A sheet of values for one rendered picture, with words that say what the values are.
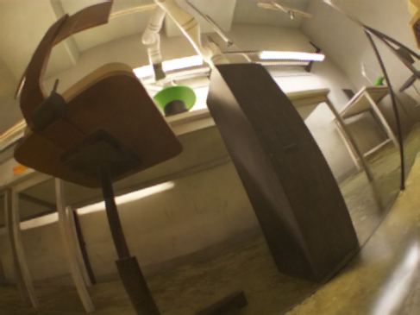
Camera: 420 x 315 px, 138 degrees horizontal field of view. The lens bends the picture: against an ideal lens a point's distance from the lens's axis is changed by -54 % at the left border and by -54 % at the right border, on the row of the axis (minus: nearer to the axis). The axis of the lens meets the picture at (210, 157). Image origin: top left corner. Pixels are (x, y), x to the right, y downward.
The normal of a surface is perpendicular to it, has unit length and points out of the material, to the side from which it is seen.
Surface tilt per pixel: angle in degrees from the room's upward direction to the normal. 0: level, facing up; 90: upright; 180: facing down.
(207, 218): 90
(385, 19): 90
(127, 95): 180
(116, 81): 180
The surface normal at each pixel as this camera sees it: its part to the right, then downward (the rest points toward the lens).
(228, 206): 0.11, -0.40
